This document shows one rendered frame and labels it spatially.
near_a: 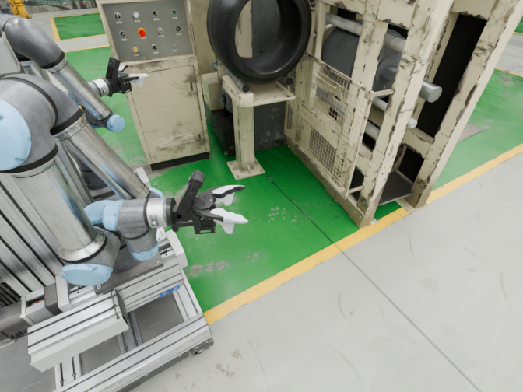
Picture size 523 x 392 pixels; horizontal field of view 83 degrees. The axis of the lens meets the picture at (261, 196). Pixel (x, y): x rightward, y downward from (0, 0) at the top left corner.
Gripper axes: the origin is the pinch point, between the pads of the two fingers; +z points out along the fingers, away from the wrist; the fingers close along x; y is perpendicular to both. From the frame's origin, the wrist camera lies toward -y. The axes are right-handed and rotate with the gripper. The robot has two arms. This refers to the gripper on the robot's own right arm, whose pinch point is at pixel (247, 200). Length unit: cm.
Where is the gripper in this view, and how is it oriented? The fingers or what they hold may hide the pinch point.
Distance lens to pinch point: 75.0
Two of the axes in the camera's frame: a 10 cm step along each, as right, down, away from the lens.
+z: 10.0, -0.6, 0.7
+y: 0.1, 8.3, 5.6
